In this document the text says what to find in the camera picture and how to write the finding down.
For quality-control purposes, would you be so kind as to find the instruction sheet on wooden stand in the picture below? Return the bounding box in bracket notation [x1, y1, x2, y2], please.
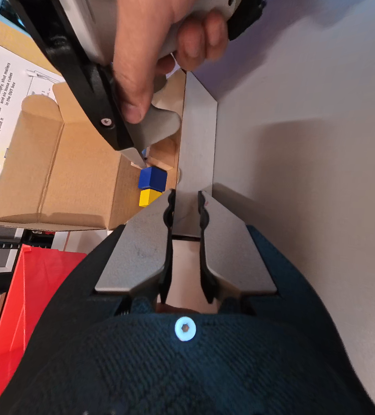
[0, 10, 62, 77]

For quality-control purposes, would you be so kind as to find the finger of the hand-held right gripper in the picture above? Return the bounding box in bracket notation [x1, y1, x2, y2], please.
[121, 147, 147, 169]

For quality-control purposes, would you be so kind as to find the yellow cube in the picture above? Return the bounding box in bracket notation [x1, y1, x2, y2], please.
[139, 189, 163, 208]

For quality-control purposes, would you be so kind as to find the white cardboard mailer box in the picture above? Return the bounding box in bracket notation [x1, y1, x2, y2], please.
[0, 70, 218, 239]

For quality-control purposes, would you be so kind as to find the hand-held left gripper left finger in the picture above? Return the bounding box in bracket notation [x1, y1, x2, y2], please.
[95, 189, 176, 304]

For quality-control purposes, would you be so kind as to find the red plastic bin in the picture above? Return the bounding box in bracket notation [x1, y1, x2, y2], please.
[0, 245, 87, 415]

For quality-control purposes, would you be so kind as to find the person's right hand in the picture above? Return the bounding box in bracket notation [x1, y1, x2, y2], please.
[112, 0, 230, 125]

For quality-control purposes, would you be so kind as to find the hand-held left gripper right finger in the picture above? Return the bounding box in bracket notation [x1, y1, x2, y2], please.
[198, 191, 277, 304]

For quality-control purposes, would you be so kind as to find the blue cube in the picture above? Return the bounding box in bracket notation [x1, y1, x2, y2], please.
[138, 166, 168, 192]

